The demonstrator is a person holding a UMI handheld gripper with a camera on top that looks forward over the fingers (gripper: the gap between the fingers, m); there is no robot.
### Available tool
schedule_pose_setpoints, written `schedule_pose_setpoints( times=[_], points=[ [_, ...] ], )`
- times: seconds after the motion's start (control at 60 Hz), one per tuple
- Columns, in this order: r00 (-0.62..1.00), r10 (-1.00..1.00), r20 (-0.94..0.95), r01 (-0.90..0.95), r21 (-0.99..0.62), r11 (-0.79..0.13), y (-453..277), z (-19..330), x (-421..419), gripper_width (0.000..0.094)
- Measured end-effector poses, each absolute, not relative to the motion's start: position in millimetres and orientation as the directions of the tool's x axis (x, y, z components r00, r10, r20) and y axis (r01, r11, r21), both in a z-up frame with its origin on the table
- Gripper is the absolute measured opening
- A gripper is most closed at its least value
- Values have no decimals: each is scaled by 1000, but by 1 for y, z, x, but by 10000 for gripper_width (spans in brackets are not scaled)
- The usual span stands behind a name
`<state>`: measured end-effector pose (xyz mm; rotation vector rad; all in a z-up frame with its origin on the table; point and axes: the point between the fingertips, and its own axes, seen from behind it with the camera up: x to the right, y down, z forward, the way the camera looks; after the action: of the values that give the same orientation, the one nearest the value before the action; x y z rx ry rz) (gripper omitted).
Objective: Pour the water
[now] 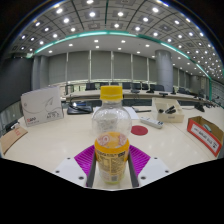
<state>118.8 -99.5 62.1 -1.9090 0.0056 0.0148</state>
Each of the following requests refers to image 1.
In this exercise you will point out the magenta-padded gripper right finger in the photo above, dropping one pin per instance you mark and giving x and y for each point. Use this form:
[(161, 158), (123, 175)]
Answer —
[(155, 168)]

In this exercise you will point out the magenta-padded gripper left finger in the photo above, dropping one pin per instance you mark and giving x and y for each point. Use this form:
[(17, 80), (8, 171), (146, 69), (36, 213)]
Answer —
[(68, 168)]

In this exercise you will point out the yellow-capped clear drink bottle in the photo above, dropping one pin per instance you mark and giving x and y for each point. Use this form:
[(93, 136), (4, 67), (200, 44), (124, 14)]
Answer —
[(111, 156)]

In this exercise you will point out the flat round red coaster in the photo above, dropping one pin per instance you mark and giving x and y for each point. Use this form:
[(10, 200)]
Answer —
[(139, 130)]

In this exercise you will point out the long white remote control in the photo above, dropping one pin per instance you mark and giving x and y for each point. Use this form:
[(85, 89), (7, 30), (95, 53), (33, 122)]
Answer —
[(151, 122)]

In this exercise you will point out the white desk organizer tray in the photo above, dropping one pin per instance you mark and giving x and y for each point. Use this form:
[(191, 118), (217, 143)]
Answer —
[(170, 116)]

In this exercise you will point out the red-labelled open cardboard box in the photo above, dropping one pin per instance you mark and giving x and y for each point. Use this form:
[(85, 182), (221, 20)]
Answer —
[(203, 135)]

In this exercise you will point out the black desk microphone console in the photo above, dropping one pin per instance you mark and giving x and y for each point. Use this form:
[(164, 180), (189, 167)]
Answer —
[(80, 109)]

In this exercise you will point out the plain brown cardboard box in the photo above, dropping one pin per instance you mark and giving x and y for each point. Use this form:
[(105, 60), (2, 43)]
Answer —
[(11, 137)]

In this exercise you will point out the white printed cardboard box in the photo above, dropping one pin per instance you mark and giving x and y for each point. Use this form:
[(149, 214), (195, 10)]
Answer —
[(41, 106)]

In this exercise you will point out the long curved conference desk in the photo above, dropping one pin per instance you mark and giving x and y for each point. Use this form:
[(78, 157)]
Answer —
[(140, 95)]

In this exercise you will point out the small black desk microphones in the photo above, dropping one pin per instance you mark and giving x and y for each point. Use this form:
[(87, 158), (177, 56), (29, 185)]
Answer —
[(199, 107)]

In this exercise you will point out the black office chairs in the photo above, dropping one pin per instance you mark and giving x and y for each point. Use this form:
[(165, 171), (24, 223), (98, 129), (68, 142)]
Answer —
[(90, 86)]

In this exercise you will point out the round ceiling lights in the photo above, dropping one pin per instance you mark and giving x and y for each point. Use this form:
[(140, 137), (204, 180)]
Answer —
[(92, 14)]

